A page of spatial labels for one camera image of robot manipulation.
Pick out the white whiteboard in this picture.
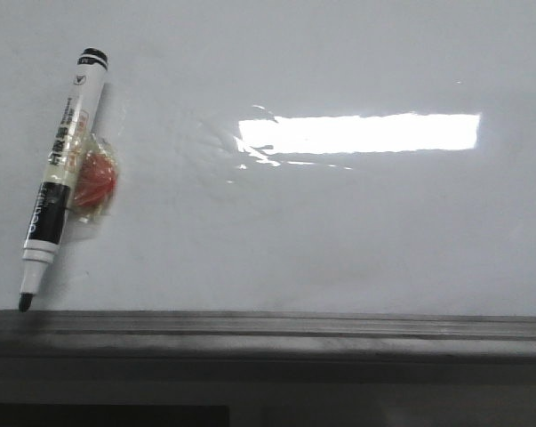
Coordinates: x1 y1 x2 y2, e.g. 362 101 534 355
0 1 536 316

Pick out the black and white whiteboard marker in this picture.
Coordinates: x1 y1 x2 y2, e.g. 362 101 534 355
19 47 108 312

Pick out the grey aluminium whiteboard frame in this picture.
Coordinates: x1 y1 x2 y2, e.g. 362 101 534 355
0 310 536 370

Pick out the red magnet taped to marker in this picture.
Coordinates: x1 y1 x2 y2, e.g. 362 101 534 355
69 133 119 224

